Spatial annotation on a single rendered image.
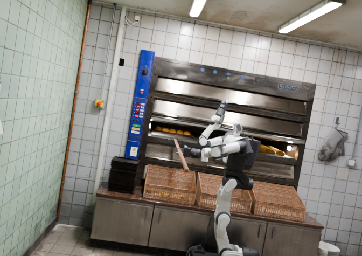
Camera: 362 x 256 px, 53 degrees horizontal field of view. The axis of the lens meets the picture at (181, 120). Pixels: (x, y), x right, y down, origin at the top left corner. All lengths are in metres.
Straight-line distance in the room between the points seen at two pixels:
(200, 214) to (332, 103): 2.07
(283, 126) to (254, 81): 0.64
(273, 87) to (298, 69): 0.36
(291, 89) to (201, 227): 1.92
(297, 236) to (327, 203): 0.81
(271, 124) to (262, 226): 1.19
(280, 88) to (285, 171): 1.00
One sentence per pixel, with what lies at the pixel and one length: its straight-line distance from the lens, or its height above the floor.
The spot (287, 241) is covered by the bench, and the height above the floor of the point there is 0.37.
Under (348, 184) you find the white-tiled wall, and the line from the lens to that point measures 4.95.
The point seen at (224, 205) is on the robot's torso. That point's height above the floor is 0.75.
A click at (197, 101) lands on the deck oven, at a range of 4.30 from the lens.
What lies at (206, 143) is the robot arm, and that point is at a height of 1.27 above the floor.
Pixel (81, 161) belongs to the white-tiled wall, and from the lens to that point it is 4.43.
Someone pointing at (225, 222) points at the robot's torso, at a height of 0.60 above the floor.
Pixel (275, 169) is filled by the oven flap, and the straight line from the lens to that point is 4.57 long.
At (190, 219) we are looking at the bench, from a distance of 3.95.
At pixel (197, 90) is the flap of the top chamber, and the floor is 1.79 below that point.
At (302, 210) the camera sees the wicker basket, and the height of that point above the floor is 0.70.
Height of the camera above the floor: 1.65
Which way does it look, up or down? 3 degrees down
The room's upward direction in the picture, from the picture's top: 9 degrees clockwise
